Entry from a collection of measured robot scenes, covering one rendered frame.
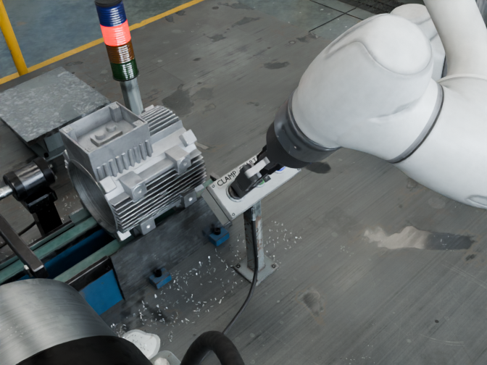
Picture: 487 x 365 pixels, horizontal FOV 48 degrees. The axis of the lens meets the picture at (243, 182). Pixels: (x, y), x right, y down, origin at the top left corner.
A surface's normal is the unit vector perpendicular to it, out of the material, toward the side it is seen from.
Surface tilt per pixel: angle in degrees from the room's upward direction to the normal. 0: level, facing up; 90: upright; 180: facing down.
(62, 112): 0
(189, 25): 0
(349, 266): 0
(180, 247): 90
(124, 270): 90
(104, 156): 90
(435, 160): 81
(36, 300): 32
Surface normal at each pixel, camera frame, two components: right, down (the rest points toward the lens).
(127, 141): 0.68, 0.46
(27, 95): -0.06, -0.74
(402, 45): 0.30, -0.29
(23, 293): 0.29, -0.88
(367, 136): -0.24, 0.87
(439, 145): -0.11, 0.34
